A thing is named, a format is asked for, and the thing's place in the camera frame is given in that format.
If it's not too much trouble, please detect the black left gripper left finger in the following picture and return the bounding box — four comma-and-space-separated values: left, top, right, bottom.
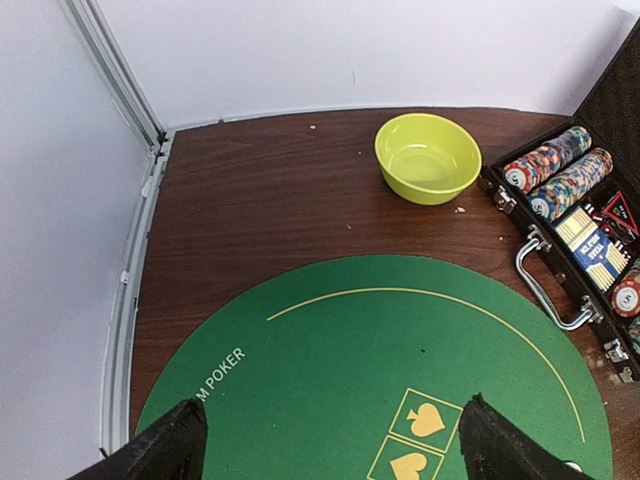
73, 399, 208, 480

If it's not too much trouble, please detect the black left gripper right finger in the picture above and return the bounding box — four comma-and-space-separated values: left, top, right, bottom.
458, 394, 589, 480

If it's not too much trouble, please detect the black poker chip case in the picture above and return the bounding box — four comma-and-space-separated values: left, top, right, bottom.
480, 26, 639, 383

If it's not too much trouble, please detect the green round poker mat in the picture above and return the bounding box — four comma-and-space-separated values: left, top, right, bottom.
139, 256, 613, 479

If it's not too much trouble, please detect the poker chip row right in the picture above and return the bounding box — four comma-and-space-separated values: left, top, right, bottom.
611, 259, 640, 318

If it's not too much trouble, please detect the poker chip row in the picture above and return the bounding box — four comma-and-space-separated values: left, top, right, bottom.
611, 259, 640, 318
528, 148, 613, 222
503, 126, 592, 194

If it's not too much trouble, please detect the blue boxed card deck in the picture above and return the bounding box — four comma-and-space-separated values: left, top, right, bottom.
555, 207, 631, 292

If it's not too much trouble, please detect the black red triangle token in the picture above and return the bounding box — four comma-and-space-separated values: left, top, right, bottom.
603, 191, 639, 235

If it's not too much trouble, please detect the poker chip row far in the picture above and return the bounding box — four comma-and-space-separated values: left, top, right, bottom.
503, 126, 592, 194

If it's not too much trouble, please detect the lime green bowl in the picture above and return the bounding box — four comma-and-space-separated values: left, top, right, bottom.
374, 113, 483, 206

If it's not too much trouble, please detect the left aluminium post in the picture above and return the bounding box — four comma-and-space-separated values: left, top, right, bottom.
59, 0, 166, 156

